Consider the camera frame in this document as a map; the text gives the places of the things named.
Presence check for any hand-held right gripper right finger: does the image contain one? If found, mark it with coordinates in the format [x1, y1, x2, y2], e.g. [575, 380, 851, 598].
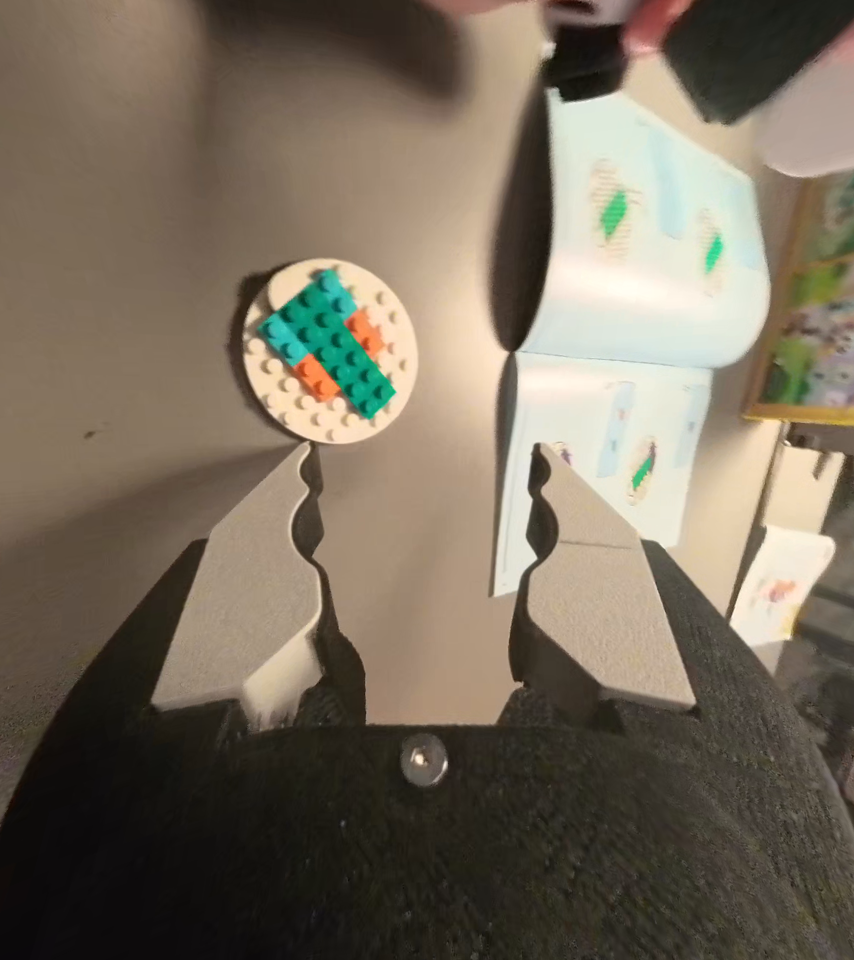
[511, 441, 699, 727]

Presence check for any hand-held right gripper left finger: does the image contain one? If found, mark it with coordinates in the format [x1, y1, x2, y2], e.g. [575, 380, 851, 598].
[149, 442, 324, 734]

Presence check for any lego instruction booklet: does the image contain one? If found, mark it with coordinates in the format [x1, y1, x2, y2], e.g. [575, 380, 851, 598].
[490, 86, 773, 599]

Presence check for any round white lego model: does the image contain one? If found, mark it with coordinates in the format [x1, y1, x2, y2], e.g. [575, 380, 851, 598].
[241, 258, 420, 447]

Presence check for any colourful lego box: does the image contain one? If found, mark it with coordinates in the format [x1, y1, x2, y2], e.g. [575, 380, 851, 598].
[740, 159, 854, 432]

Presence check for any person's left hand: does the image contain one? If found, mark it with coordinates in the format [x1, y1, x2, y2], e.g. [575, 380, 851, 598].
[624, 0, 695, 55]

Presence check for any white leaflet with orange print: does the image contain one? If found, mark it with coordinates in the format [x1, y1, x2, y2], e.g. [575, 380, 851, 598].
[729, 523, 838, 648]

